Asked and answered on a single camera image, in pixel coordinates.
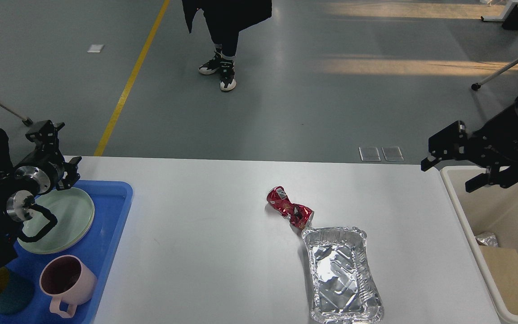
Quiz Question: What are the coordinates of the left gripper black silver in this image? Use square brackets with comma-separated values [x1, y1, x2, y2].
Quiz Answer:
[12, 120, 82, 195]

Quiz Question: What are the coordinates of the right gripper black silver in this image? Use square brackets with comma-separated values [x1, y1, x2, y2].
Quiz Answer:
[420, 101, 518, 193]

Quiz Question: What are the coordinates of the green plate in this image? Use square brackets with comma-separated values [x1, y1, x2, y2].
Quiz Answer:
[18, 187, 95, 255]

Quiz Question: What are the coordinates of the pink mug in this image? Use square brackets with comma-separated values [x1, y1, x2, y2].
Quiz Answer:
[39, 255, 98, 319]

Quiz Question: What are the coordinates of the brown paper bag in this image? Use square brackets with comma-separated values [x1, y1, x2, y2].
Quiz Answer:
[479, 246, 518, 315]

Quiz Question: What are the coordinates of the aluminium foil tray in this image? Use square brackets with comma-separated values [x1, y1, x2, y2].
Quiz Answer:
[301, 226, 384, 324]

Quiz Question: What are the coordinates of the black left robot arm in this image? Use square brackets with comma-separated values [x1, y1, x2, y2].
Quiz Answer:
[0, 120, 82, 268]

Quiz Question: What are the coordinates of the beige plastic bin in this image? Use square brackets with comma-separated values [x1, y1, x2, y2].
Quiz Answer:
[440, 166, 518, 324]

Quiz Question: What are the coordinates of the blue plastic tray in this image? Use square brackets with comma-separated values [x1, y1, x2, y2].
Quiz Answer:
[0, 180, 133, 324]

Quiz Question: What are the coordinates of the white office chair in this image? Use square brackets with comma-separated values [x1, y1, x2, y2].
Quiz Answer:
[470, 58, 518, 91]

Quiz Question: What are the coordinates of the crumpled foil in bin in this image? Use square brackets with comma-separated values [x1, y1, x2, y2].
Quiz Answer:
[475, 231, 500, 248]

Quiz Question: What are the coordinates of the clear floor plate right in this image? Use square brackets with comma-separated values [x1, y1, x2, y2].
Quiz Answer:
[381, 146, 405, 162]

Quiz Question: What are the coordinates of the clear floor plate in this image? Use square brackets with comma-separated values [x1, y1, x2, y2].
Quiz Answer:
[358, 146, 382, 162]
[381, 146, 405, 162]

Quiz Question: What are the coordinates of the clear floor plate left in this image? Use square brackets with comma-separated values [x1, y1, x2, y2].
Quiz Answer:
[358, 146, 382, 162]

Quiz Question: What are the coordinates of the teal yellow cup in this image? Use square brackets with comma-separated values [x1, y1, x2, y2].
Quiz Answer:
[0, 266, 35, 315]

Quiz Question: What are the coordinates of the crushed red can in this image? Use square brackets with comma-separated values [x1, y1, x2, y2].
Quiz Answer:
[266, 186, 314, 230]

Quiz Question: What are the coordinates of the person in black coat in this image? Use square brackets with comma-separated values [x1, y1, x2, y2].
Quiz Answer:
[182, 0, 272, 92]

